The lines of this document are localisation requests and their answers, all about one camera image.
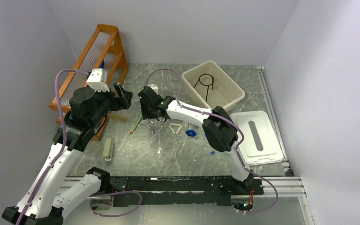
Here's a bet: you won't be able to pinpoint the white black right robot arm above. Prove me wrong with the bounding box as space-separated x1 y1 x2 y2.
138 86 254 194

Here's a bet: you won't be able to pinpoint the blue capped clear tube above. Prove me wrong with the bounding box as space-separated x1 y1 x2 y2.
198 151 215 158

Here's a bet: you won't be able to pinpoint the beige stapler-like case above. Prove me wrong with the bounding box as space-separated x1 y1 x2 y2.
102 138 113 161

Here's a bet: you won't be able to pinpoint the white clay triangle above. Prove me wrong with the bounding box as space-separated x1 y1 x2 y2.
169 123 182 135

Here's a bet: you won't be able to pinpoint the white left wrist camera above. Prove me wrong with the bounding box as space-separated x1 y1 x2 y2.
86 68 110 92

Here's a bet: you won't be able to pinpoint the black wire ring stand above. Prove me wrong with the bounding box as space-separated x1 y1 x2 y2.
193 73 215 102

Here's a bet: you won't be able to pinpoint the beige plastic bin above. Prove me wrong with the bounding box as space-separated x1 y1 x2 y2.
181 60 246 111

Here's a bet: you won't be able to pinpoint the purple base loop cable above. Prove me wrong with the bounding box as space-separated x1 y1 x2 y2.
88 190 143 218

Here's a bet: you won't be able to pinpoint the orange wooden test tube rack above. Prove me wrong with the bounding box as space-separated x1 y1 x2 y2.
49 24 129 142

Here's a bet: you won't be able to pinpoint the orange test tube brush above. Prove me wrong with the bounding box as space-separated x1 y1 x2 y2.
109 114 128 121

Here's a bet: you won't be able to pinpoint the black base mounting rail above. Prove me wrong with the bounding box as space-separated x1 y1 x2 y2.
95 176 264 207

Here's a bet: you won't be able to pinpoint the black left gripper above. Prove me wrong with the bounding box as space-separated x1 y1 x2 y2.
89 82 133 127

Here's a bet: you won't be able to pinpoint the blue plastic hexagon cap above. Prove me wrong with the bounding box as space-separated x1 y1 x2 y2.
185 129 197 137

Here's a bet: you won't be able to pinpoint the metal scissor forceps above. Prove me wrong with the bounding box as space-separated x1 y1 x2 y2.
146 119 155 136

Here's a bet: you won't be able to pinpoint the green plastic spatula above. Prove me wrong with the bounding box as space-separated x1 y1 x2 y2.
129 115 143 135

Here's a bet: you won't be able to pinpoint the white plastic bin lid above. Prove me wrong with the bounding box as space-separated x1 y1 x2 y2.
230 111 284 165

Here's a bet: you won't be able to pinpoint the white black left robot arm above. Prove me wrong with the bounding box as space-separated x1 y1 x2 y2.
2 83 133 225

